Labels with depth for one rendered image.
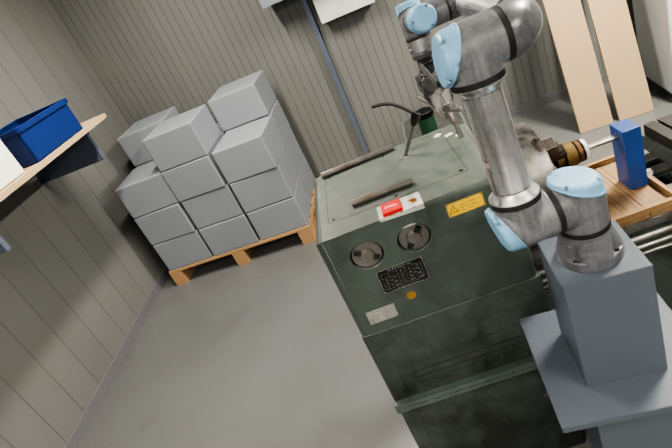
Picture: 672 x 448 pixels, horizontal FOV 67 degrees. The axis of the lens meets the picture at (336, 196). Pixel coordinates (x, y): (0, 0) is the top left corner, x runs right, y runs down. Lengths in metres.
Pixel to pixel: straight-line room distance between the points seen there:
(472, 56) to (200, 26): 3.78
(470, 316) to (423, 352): 0.20
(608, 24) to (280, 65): 2.57
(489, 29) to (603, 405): 0.98
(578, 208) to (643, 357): 0.47
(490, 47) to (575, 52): 3.18
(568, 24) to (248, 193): 2.66
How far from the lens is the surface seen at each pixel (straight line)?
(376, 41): 4.51
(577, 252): 1.33
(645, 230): 1.97
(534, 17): 1.13
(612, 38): 4.32
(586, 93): 4.28
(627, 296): 1.39
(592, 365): 1.52
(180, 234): 4.28
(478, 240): 1.57
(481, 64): 1.08
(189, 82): 4.84
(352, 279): 1.57
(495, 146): 1.14
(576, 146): 1.84
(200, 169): 3.93
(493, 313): 1.76
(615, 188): 2.01
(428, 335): 1.76
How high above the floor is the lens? 1.99
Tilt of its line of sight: 26 degrees down
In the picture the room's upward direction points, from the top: 25 degrees counter-clockwise
